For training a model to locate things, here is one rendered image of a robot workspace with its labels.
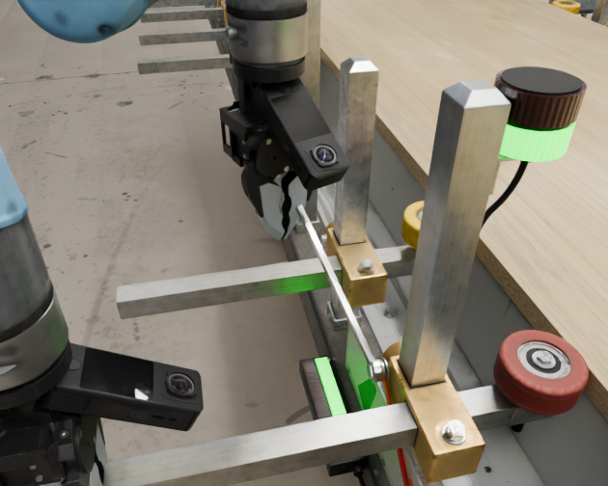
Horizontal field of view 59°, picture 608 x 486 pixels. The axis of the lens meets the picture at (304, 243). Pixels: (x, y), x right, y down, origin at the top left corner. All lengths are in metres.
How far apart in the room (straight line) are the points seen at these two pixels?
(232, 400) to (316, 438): 1.12
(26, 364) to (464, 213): 0.32
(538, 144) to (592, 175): 0.51
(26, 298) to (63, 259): 1.93
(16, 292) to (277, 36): 0.31
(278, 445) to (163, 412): 0.13
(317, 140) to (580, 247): 0.38
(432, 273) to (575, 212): 0.39
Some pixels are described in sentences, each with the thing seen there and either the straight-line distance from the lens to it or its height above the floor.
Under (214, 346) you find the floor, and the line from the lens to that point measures 1.77.
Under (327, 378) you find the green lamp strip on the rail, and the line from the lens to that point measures 0.77.
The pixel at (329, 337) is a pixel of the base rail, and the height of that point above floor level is 0.70.
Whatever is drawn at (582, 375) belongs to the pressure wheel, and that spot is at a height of 0.91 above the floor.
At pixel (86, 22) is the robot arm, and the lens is 0.38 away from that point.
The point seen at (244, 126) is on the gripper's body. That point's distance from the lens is 0.55.
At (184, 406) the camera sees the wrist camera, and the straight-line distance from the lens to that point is 0.43.
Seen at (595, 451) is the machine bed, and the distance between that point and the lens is 0.72.
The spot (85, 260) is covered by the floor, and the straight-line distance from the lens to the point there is 2.24.
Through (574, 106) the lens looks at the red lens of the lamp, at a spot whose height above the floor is 1.16.
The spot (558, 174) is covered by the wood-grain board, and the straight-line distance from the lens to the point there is 0.89.
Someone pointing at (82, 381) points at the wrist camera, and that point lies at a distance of 0.42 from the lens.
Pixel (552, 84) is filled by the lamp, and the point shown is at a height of 1.17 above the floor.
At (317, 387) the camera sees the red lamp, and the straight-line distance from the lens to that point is 0.76.
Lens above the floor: 1.30
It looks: 37 degrees down
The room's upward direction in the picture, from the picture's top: straight up
